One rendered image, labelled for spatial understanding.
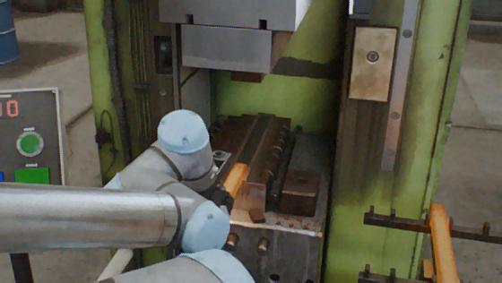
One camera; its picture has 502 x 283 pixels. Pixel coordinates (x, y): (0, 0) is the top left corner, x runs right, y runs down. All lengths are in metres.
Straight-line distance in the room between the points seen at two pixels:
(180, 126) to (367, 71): 0.57
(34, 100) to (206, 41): 0.43
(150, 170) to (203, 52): 0.44
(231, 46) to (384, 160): 0.49
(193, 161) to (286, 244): 0.50
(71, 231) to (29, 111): 0.75
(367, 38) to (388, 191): 0.41
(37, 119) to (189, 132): 0.58
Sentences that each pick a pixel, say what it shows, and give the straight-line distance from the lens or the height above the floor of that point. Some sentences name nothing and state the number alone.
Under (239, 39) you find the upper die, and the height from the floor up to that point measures 1.34.
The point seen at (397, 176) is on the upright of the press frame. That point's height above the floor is 0.98.
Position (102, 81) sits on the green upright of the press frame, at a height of 1.16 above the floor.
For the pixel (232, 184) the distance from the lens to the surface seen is 1.25.
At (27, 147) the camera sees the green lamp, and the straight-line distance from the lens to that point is 1.34.
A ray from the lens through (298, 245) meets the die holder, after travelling 1.29.
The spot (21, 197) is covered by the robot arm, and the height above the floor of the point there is 1.34.
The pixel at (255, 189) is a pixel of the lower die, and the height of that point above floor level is 0.98.
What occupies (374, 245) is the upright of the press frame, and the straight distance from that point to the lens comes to 1.52.
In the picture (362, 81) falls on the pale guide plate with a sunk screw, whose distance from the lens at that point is 1.29.
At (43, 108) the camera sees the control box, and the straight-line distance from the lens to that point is 1.34.
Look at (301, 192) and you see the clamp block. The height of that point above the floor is 0.98.
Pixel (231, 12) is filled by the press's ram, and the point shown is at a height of 1.40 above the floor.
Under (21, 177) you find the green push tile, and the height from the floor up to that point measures 1.03.
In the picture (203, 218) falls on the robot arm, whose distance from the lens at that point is 0.72.
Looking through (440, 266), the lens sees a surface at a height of 1.01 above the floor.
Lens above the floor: 1.64
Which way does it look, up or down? 26 degrees down
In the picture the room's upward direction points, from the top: 1 degrees clockwise
